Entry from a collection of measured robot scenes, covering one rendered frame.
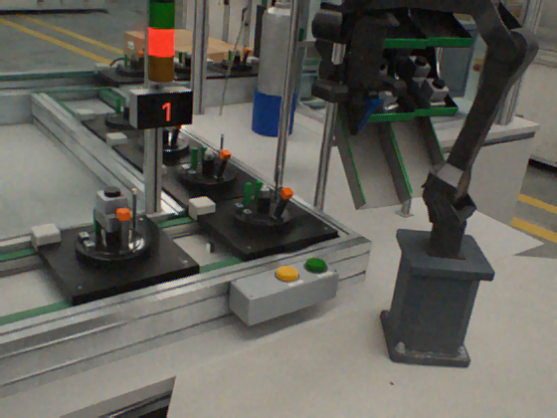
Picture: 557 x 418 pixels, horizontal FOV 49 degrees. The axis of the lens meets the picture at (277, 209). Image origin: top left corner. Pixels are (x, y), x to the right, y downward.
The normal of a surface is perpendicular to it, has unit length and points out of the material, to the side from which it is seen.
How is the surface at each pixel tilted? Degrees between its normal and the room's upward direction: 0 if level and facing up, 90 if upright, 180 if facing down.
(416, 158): 45
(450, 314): 90
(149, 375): 0
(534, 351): 0
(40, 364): 90
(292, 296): 90
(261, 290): 0
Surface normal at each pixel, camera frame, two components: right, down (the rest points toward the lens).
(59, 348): 0.58, 0.39
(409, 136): 0.37, -0.35
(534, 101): -0.71, 0.23
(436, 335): 0.00, 0.41
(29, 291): 0.09, -0.91
